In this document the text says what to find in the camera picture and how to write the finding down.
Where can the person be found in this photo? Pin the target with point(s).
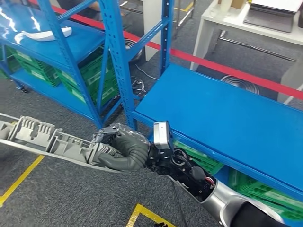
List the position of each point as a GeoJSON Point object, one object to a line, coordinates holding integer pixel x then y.
{"type": "Point", "coordinates": [78, 7]}

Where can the black ribbed round base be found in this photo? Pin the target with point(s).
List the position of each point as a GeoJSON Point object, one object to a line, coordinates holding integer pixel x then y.
{"type": "Point", "coordinates": [239, 84]}
{"type": "Point", "coordinates": [134, 50]}

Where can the blue steel shelf rack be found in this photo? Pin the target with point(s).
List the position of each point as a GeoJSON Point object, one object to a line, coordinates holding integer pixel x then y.
{"type": "Point", "coordinates": [82, 40]}
{"type": "Point", "coordinates": [213, 119]}

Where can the steel crossbar frame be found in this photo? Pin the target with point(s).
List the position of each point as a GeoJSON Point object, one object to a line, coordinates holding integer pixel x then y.
{"type": "Point", "coordinates": [255, 48]}

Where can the silver plastic hubcap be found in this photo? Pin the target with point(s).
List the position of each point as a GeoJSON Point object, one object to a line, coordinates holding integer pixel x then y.
{"type": "Point", "coordinates": [47, 141]}

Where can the brown cardboard box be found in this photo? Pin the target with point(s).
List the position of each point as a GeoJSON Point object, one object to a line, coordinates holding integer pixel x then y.
{"type": "Point", "coordinates": [237, 3]}

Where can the red barrier tape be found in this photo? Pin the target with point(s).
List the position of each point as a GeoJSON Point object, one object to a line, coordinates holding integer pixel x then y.
{"type": "Point", "coordinates": [213, 66]}

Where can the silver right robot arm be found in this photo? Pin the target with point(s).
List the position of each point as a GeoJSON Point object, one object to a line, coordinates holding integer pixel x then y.
{"type": "Point", "coordinates": [222, 200]}

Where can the clear round container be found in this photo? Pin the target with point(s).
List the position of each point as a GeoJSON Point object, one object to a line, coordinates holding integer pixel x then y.
{"type": "Point", "coordinates": [217, 11]}

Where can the yellow floor tape square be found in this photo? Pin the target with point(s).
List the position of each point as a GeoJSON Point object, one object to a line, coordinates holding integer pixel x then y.
{"type": "Point", "coordinates": [21, 178]}
{"type": "Point", "coordinates": [142, 209]}

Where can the white curved plastic part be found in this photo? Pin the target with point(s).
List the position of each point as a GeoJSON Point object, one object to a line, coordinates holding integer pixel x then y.
{"type": "Point", "coordinates": [47, 35]}

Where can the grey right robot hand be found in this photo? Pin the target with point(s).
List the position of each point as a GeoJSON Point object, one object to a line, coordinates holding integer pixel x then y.
{"type": "Point", "coordinates": [125, 133]}

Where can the grey laptop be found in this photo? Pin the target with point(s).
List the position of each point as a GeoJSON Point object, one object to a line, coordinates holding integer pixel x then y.
{"type": "Point", "coordinates": [270, 18]}

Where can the steel tube frame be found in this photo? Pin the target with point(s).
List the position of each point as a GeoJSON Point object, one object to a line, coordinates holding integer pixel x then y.
{"type": "Point", "coordinates": [177, 18]}

